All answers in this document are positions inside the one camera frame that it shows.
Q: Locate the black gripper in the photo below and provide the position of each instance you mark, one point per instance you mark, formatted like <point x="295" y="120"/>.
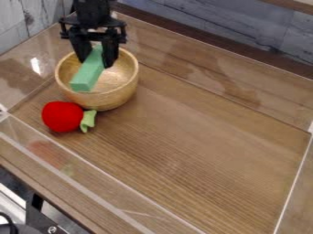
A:
<point x="85" y="29"/>

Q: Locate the green rectangular block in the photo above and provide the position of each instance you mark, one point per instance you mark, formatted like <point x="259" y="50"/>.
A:
<point x="89" y="71"/>

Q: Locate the brown wooden bowl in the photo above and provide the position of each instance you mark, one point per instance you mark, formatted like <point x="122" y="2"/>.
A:
<point x="114" y="88"/>

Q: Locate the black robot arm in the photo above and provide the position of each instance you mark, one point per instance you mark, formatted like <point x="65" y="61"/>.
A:
<point x="95" y="8"/>

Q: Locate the red plush strawberry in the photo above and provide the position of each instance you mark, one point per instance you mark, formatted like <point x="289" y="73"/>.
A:
<point x="65" y="117"/>

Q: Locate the clear acrylic tray wall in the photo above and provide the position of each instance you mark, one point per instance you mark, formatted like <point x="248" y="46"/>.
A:
<point x="90" y="195"/>

